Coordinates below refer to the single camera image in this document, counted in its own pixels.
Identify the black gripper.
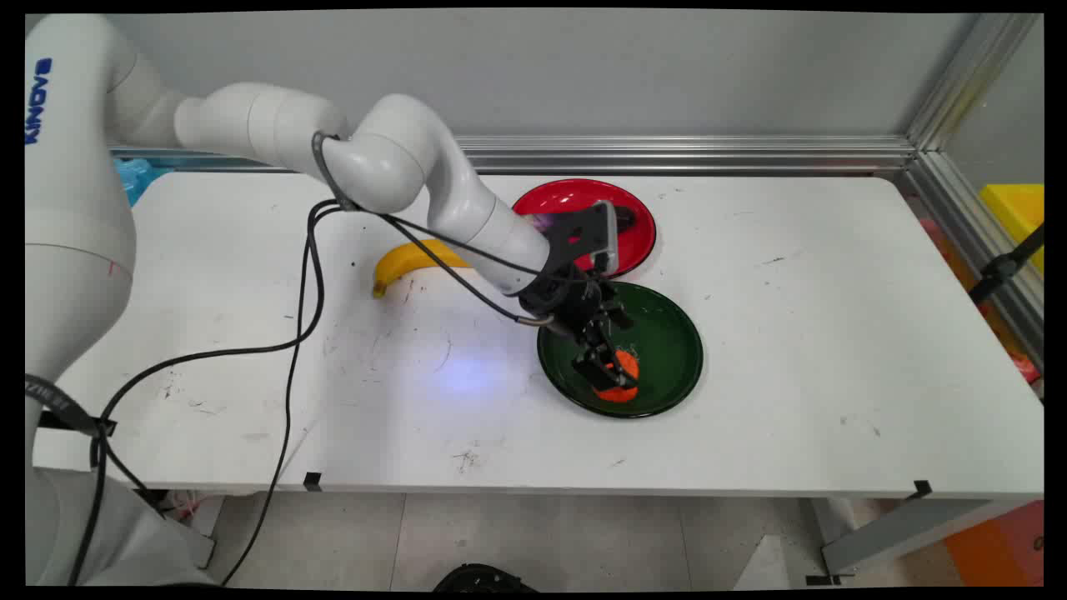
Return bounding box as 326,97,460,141
518,263,640,392

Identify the orange tangerine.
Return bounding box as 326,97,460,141
593,349,641,404

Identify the dark purple eggplant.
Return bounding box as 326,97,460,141
523,206,641,237

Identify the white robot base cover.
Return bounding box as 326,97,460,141
25,465,219,588

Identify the dark green round plate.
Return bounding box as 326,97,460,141
537,281,704,419

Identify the red round plate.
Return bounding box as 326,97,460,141
511,178,657,280

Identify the yellow banana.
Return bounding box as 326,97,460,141
372,239,473,299

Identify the black round floor object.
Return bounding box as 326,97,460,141
433,563,539,593

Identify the grey table leg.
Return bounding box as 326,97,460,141
820,497,1005,578

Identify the black clamp stand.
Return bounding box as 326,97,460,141
967,223,1044,306

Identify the orange box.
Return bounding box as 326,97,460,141
942,500,1044,588

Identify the yellow box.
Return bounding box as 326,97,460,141
979,183,1044,276

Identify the light blue plastic bag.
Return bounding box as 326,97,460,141
113,157,178,208

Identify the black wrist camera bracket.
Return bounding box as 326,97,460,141
544,201,619,278

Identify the horizontal aluminium frame rail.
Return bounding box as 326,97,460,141
111,135,918,177

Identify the slanted aluminium frame rail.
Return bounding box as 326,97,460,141
904,150,1044,369

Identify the upright aluminium frame post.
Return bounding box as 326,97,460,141
907,12,1043,153

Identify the black strap with white print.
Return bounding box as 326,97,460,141
25,374,118,439

